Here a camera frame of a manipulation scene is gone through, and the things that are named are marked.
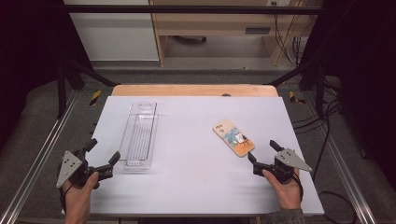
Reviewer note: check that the yellow black tape strip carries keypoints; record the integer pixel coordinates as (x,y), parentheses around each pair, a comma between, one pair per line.
(95,97)
(292,96)

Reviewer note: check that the aluminium rail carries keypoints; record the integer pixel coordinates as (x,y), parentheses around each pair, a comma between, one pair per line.
(37,161)
(342,161)

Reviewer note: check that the black metal stand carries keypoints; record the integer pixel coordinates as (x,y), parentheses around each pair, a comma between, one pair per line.
(320,90)
(61,90)

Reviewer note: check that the wooden board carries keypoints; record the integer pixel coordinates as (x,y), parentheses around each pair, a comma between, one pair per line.
(186,90)

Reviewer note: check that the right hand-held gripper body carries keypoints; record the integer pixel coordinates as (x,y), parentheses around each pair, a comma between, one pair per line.
(291,160)

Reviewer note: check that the black horizontal frame bar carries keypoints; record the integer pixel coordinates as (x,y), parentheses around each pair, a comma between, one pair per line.
(186,9)

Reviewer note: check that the person's left hand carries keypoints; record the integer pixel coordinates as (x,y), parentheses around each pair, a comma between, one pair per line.
(77,199)

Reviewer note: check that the clear plastic tray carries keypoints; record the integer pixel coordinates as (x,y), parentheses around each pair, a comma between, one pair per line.
(139,137)

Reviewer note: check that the person's right hand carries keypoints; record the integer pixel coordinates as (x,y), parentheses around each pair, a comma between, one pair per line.
(288,193)

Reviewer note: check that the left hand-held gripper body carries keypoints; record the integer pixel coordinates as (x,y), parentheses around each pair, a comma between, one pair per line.
(69,168)

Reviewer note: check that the black curtain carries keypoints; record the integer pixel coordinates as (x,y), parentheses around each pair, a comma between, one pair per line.
(28,56)
(364,77)

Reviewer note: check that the white cabinet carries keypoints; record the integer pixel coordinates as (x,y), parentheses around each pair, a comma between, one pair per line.
(115,37)

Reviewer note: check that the light wooden desk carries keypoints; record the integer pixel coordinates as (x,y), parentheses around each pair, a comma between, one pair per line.
(214,23)

